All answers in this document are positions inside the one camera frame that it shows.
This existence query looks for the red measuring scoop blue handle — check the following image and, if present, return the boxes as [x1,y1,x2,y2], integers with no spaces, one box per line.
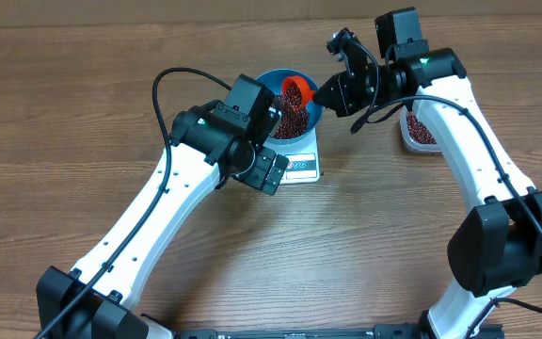
[281,75,315,110]

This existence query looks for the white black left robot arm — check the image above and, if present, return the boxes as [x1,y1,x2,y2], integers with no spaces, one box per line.
[37,74,288,338]

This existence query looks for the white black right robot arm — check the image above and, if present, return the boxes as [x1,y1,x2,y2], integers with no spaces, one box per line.
[313,8,542,338]

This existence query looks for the white digital kitchen scale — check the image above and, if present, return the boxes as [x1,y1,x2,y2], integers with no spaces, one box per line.
[264,128,321,185]

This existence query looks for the red beans in bowl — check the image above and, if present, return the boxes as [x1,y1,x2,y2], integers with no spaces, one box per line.
[273,94,310,139]

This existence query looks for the teal plastic bowl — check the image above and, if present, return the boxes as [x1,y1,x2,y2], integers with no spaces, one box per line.
[257,69,323,135]

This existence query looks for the clear container of red beans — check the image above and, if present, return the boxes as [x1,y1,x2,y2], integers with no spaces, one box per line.
[399,108,440,154]

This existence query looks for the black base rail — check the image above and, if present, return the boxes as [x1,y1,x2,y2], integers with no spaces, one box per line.
[171,322,505,339]

